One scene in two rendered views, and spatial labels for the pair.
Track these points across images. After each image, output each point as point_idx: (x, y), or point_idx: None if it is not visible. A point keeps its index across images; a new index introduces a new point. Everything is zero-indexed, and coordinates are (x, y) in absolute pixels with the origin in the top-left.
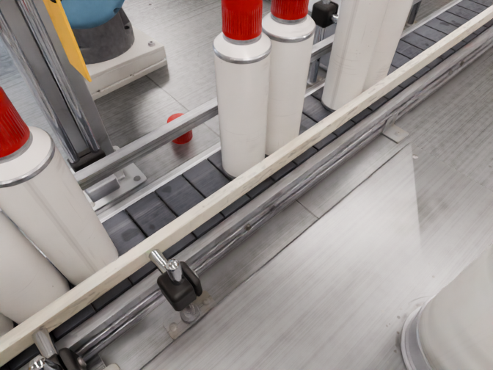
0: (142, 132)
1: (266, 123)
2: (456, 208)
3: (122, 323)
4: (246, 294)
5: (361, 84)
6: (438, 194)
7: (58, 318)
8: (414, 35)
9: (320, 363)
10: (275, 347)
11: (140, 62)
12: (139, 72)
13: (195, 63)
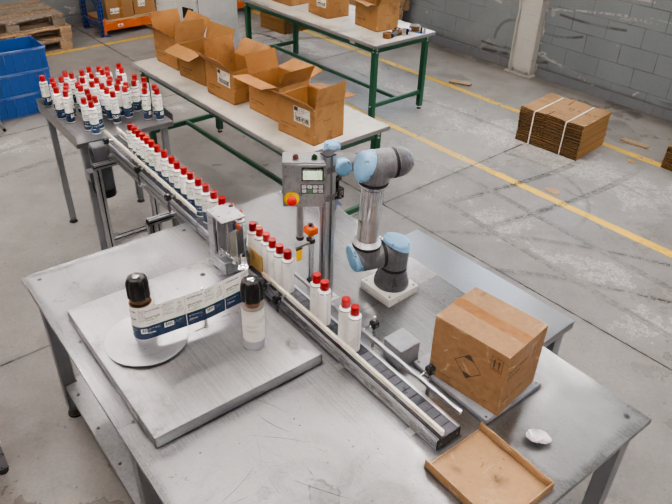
0: None
1: (315, 306)
2: (292, 355)
3: None
4: (275, 313)
5: (339, 334)
6: (298, 353)
7: (273, 284)
8: (392, 373)
9: None
10: None
11: (380, 296)
12: (379, 299)
13: (389, 315)
